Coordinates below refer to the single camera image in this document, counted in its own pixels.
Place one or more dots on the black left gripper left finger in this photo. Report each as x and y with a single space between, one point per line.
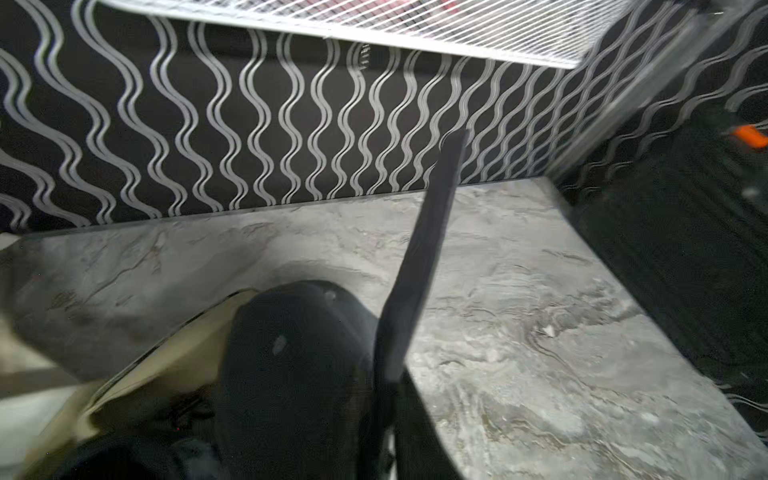
375 459

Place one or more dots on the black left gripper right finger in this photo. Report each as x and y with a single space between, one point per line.
419 453

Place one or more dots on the grey and red cap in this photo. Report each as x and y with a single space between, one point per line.
302 359

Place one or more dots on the dark navy cap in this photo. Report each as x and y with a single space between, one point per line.
150 433

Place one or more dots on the tan cap with logo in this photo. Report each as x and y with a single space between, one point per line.
180 364

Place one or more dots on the black tool case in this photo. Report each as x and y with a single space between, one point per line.
684 228

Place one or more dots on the aluminium frame post right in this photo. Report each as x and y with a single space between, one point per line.
710 20

